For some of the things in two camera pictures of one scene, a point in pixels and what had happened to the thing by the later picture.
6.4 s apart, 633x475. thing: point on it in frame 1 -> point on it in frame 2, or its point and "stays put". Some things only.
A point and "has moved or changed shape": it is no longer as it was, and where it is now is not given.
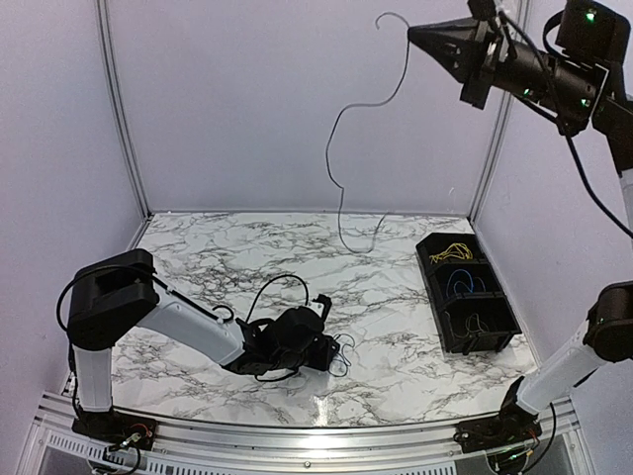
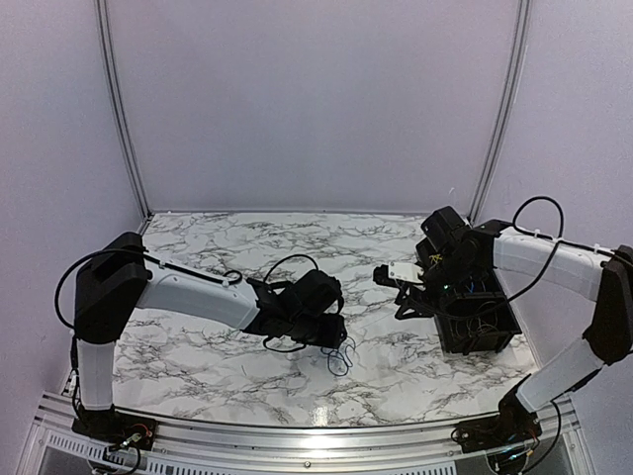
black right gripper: [466, 58] -> [426, 307]
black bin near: [477, 323] stays put
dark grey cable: [326, 150] has moved or changed shape
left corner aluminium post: [103, 18] stays put
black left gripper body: [293, 359] -> [308, 332]
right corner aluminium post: [523, 10] stays put
